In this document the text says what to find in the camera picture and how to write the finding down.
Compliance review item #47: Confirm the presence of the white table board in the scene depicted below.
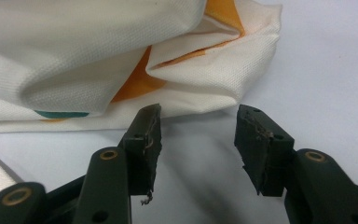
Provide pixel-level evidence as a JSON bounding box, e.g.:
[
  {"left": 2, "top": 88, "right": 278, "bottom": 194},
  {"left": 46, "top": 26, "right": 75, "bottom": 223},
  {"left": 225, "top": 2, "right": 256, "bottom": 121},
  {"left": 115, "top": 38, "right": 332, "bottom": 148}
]
[{"left": 0, "top": 0, "right": 358, "bottom": 224}]

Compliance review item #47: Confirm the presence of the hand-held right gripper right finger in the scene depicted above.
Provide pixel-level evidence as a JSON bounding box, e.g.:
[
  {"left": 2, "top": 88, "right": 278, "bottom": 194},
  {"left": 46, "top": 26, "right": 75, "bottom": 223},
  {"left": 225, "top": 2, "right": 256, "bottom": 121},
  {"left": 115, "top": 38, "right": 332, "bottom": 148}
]
[{"left": 234, "top": 104, "right": 296, "bottom": 197}]

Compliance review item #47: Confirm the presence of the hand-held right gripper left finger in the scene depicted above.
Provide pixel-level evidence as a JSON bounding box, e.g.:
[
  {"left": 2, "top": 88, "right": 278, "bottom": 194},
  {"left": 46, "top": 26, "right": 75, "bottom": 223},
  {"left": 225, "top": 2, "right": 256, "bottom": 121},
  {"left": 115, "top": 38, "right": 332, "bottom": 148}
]
[{"left": 117, "top": 103, "right": 163, "bottom": 197}]

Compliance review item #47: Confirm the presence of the white canvas tote bag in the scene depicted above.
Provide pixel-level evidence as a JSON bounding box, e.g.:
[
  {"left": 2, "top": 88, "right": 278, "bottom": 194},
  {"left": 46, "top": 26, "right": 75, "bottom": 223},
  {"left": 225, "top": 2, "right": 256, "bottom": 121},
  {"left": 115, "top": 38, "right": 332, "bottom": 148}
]
[{"left": 0, "top": 0, "right": 283, "bottom": 210}]

